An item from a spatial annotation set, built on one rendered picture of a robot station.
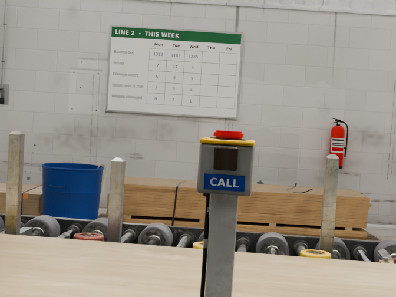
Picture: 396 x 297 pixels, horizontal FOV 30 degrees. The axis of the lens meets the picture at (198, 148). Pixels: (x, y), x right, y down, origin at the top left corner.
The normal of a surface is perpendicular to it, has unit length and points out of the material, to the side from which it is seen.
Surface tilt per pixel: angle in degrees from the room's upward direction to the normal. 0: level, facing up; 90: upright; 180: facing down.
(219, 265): 90
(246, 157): 90
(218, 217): 90
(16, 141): 90
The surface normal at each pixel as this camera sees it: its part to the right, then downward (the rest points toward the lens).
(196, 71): 0.00, 0.05
